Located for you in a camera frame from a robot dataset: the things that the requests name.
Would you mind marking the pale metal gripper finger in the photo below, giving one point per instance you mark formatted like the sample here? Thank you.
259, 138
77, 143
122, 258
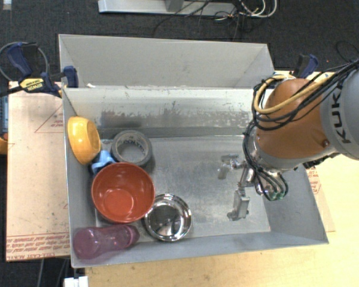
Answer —
225, 167
240, 205

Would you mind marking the brown cardboard board red print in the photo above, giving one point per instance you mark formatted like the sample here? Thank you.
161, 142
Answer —
36, 175

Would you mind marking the red-orange bowl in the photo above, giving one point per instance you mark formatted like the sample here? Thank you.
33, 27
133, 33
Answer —
122, 193

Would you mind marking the grey metal bin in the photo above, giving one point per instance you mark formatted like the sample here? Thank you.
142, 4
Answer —
197, 172

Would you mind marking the grey tape roll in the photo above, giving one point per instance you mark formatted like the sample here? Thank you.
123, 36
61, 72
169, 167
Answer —
119, 148

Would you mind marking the light blue cup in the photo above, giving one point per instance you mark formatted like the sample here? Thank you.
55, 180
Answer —
101, 161

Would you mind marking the purple plastic bottle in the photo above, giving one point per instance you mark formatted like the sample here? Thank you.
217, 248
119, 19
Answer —
101, 241

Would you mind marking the yellow bowl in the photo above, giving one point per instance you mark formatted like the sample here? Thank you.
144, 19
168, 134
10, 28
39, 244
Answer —
83, 139

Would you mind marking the shiny metal bowl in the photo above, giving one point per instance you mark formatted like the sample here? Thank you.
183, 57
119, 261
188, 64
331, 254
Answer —
167, 217

